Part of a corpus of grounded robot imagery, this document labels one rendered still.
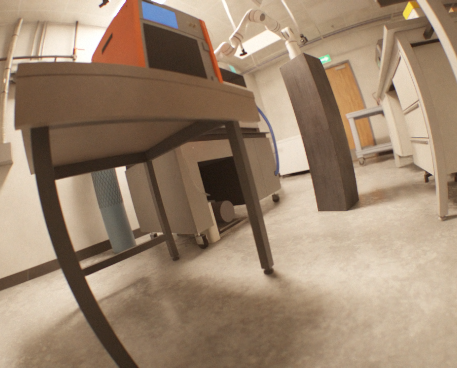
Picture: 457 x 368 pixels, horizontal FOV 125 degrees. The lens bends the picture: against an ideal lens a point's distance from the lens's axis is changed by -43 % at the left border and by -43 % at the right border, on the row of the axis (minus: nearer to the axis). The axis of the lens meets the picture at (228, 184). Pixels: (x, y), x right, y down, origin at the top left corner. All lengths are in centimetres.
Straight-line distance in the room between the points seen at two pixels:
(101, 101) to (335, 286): 79
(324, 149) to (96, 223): 208
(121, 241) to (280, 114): 441
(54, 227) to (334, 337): 64
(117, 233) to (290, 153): 355
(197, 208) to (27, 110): 108
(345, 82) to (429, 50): 385
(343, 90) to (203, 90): 446
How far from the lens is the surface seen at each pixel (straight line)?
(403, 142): 220
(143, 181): 161
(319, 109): 142
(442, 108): 117
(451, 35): 67
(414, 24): 113
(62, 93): 40
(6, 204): 221
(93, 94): 41
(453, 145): 119
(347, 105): 485
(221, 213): 159
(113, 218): 189
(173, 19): 87
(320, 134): 143
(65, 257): 43
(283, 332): 61
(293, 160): 438
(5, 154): 215
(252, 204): 77
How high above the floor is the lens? 44
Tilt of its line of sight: 3 degrees down
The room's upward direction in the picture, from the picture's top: 15 degrees counter-clockwise
